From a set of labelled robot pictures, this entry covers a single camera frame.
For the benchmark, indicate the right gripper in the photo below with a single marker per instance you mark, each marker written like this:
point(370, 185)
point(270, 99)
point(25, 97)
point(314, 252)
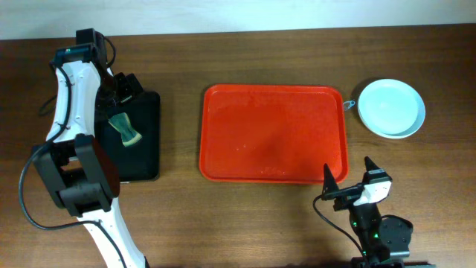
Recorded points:
point(346, 193)

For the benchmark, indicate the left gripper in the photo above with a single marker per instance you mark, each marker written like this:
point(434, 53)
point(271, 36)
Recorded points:
point(124, 89)

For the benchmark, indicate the yellow green sponge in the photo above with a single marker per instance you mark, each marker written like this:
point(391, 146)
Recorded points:
point(128, 134)

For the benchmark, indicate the light blue plate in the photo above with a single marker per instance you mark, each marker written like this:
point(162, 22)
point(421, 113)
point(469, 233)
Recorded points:
point(391, 108)

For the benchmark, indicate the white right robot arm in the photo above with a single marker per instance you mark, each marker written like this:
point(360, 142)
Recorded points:
point(382, 240)

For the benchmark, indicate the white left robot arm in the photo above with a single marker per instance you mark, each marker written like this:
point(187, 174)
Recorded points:
point(77, 172)

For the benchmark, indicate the black tray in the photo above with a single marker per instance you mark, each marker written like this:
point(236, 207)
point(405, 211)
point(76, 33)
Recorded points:
point(138, 162)

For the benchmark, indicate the red plastic tray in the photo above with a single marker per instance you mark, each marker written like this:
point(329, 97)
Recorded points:
point(273, 134)

